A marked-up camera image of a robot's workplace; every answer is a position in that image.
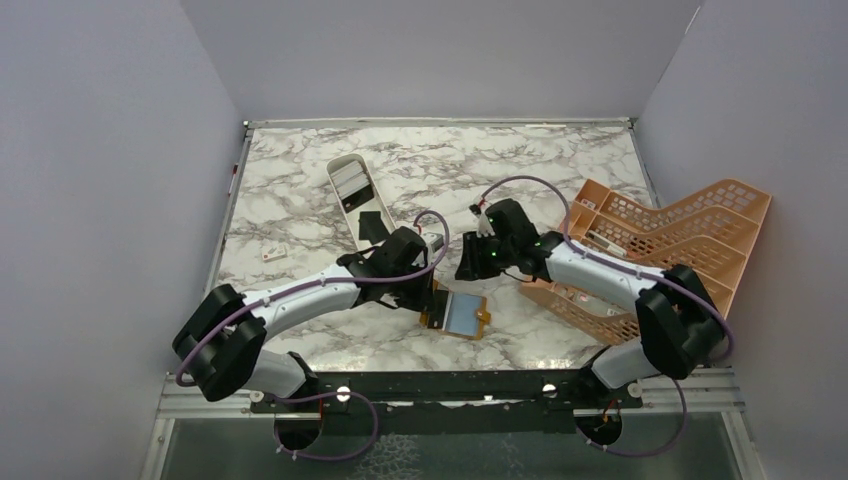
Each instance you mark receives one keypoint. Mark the black credit card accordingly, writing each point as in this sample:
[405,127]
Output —
[372,227]

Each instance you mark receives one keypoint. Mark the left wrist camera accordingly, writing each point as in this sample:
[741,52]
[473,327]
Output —
[434,242]

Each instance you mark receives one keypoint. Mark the white marker in rack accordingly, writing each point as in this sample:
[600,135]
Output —
[611,247]

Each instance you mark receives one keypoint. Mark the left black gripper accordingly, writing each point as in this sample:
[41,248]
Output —
[424,299]

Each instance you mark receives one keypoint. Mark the orange plastic file rack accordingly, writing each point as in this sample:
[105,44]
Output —
[713,231]

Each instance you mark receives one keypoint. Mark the small white red tag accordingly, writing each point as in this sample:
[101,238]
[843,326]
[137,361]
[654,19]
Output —
[270,253]

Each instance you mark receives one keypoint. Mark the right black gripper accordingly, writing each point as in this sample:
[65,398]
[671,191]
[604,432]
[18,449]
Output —
[471,266]

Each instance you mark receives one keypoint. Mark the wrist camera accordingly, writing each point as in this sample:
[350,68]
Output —
[484,226]
[434,242]

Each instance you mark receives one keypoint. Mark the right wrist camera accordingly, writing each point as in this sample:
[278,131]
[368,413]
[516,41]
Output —
[484,226]

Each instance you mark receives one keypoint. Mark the yellow leather card holder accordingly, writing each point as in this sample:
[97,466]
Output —
[466,316]

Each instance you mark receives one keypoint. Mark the stack of cards in tray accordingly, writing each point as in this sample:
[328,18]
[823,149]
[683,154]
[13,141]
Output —
[353,186]

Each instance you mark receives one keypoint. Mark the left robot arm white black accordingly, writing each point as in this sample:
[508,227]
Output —
[221,345]

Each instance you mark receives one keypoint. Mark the black metal base rail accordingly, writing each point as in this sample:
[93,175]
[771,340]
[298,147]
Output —
[430,402]

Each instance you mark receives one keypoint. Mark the white oblong card tray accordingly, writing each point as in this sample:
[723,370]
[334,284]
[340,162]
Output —
[364,210]

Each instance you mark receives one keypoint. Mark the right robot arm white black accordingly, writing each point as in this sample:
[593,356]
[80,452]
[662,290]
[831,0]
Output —
[679,325]

